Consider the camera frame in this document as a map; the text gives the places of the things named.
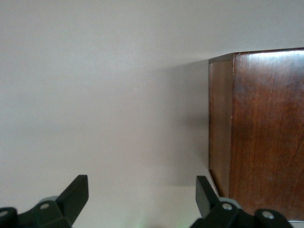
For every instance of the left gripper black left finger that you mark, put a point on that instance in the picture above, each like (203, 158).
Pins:
(71, 199)

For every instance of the dark wooden drawer cabinet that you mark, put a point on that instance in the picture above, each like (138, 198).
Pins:
(266, 130)

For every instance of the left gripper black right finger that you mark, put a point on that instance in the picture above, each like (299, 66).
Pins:
(206, 202)

